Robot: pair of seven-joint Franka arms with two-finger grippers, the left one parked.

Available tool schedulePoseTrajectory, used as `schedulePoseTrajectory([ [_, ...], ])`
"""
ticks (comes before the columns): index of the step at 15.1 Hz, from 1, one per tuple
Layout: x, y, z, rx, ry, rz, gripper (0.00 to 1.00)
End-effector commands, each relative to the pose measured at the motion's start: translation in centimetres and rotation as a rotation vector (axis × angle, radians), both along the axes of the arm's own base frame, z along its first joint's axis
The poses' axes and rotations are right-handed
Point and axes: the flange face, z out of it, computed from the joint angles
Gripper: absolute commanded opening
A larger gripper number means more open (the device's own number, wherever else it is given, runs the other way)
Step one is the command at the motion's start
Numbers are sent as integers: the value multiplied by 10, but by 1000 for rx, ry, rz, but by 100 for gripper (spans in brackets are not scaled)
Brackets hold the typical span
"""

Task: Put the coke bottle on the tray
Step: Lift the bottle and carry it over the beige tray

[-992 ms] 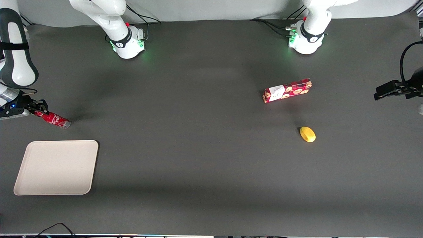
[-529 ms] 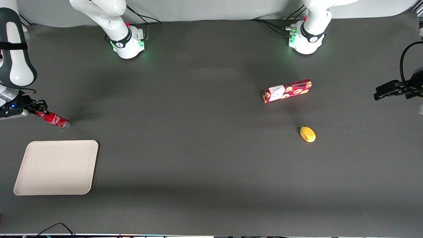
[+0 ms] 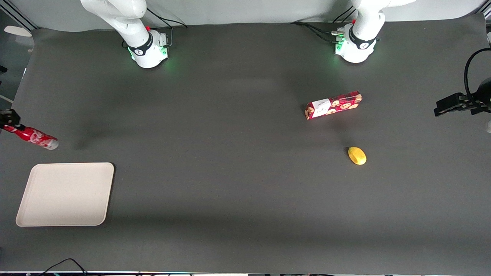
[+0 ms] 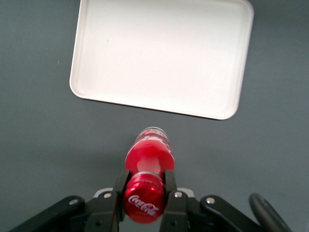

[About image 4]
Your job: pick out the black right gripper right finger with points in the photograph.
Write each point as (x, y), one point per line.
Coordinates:
(177, 207)

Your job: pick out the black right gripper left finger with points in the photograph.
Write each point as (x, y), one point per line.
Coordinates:
(106, 207)

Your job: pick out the red coke bottle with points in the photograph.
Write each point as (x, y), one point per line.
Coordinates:
(147, 183)

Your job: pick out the cream rectangular tray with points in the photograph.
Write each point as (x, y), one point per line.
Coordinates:
(161, 55)

